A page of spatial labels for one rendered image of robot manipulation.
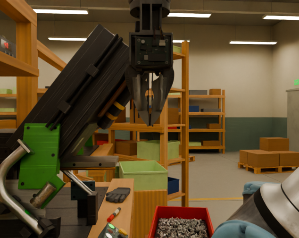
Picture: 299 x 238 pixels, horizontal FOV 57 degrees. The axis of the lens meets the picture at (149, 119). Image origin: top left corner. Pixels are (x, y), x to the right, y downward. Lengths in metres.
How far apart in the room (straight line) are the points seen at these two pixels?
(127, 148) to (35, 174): 3.10
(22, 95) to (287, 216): 1.61
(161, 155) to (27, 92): 2.06
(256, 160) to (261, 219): 6.31
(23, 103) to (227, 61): 9.33
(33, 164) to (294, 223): 0.77
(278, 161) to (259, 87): 4.49
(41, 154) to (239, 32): 10.38
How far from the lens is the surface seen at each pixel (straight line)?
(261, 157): 6.71
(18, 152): 0.94
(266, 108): 11.03
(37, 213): 0.97
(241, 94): 10.65
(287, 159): 7.13
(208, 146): 9.64
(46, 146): 0.95
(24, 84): 1.80
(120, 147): 4.11
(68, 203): 1.35
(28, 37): 1.84
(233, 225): 0.38
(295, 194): 0.38
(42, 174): 0.94
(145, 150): 3.66
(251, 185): 0.53
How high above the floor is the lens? 1.30
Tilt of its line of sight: 1 degrees down
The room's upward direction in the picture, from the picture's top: straight up
